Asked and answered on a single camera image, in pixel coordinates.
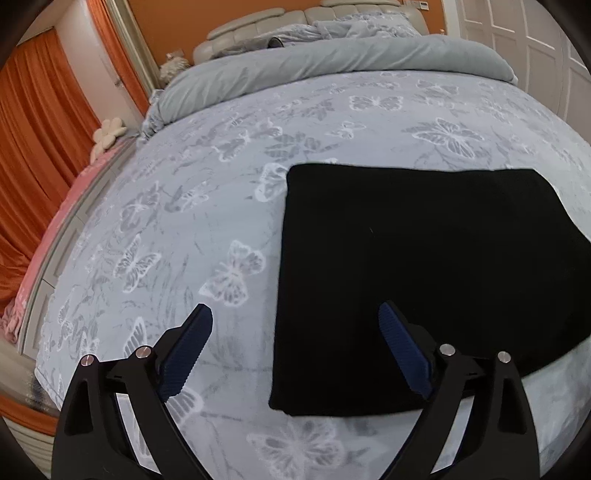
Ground black pants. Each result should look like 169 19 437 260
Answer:
269 164 590 417

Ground pink bed sheet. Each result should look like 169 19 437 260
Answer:
0 138 139 345

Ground grey butterfly bedspread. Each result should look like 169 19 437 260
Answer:
35 71 590 479

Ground white flower plush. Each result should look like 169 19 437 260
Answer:
89 117 127 163

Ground orange curtain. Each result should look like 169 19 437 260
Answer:
1 1 148 308

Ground white panelled wardrobe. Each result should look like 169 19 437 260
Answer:
457 0 591 140

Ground beige stuffed toy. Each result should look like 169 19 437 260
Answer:
159 51 190 85

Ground grey folded duvet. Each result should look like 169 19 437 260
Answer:
138 35 518 143

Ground beige padded headboard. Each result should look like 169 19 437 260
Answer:
192 1 430 65

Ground grey butterfly pillows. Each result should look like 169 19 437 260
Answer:
248 11 422 47

